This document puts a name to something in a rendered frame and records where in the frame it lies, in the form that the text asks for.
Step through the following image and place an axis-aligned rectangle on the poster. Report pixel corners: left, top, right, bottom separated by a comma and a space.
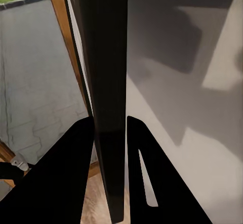
64, 0, 128, 224

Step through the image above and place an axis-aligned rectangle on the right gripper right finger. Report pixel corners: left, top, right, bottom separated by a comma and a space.
127, 116, 212, 224

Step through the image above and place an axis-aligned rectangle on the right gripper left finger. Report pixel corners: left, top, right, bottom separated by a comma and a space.
0, 116, 95, 224

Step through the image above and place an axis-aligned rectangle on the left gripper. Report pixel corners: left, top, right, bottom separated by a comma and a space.
0, 162, 34, 185

